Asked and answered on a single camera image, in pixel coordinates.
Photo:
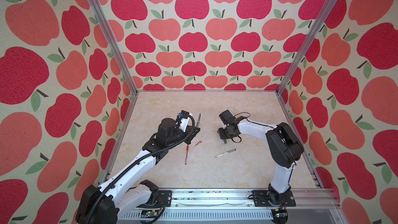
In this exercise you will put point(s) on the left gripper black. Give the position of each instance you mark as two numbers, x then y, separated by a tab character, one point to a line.
189	136

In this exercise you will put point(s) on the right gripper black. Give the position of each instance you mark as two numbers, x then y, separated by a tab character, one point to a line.
221	134

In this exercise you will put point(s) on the red pen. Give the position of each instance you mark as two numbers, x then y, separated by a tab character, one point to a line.
186	156

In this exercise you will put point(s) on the green pen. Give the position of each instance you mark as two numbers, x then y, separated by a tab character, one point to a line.
199	118

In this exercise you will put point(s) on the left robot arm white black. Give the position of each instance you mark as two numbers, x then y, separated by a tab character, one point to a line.
110	200

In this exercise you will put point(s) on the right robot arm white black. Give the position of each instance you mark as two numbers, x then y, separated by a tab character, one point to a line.
284	146

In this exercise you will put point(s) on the white pen right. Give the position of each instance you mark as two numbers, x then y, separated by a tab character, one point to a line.
225	153

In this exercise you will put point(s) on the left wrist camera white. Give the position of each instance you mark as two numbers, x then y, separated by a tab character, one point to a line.
183	120

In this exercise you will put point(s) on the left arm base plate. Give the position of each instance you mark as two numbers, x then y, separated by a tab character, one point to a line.
162	198

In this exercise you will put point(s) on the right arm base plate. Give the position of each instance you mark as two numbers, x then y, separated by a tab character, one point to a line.
265	198

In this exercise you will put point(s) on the right aluminium frame post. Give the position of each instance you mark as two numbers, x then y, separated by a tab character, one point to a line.
318	24

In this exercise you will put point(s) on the aluminium frame post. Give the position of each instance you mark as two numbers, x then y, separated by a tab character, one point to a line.
113	44
318	24

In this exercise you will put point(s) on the aluminium frame rail front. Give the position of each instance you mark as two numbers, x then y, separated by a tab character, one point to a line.
232	206

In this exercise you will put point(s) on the left aluminium frame post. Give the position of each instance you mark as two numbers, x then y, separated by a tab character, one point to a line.
113	44

